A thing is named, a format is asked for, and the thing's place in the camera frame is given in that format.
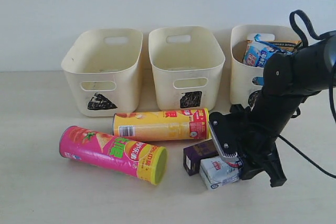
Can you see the white blue milk carton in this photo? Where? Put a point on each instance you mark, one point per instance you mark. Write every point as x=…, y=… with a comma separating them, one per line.
x=216, y=173

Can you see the cream bin circle mark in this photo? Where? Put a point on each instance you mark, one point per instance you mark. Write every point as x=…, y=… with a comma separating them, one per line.
x=242, y=89

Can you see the pink chips can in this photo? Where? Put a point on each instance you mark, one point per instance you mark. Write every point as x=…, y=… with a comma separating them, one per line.
x=141, y=160

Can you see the purple drink carton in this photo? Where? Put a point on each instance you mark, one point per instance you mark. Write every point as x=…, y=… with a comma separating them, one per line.
x=193, y=155

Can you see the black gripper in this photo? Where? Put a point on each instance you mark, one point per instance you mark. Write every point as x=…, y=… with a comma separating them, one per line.
x=256, y=130

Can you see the yellow chips can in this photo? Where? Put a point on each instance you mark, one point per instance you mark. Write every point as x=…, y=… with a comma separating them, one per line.
x=162, y=125

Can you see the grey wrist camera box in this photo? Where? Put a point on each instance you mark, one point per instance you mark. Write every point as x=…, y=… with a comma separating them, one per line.
x=224, y=140

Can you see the cream bin triangle mark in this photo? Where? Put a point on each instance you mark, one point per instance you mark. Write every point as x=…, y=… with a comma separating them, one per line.
x=103, y=70

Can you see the blue noodle packet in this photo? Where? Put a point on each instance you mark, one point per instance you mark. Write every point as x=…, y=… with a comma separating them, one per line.
x=256, y=58

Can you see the cream bin square mark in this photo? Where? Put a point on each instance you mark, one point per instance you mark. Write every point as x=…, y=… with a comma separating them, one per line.
x=187, y=64

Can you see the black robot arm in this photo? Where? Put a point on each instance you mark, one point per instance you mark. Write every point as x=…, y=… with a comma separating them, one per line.
x=290, y=79

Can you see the orange noodle packet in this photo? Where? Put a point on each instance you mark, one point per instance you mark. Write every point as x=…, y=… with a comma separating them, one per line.
x=289, y=46

